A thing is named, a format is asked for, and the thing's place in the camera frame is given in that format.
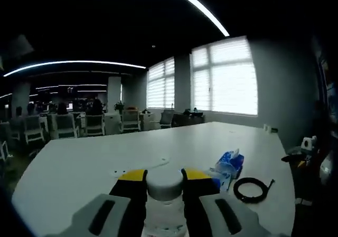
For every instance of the potted green plant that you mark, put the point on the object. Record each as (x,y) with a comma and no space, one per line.
(118,106)

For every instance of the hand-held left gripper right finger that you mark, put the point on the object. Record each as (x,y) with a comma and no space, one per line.
(211,205)

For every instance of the blue white wall display board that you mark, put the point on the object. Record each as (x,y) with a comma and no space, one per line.
(328,86)

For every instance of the white table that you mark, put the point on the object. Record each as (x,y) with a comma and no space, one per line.
(105,152)

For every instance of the large window with blinds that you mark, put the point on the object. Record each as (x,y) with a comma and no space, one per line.
(232,84)

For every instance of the clear plastic water bottle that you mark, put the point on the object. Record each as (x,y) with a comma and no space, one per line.
(163,187)

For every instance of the blue tissue pack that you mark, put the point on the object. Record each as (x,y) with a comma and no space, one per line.
(232,164)

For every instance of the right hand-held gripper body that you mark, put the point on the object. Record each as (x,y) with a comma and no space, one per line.
(307,143)

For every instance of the orange object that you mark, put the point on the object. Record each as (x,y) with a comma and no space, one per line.
(130,108)

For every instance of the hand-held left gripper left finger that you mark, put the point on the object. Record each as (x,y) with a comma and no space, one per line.
(118,205)

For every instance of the row of white office chairs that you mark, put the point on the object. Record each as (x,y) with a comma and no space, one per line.
(66,123)

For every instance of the long curved ceiling light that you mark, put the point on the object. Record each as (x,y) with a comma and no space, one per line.
(66,62)
(208,15)

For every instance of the small window with blinds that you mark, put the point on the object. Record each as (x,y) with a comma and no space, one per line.
(161,86)

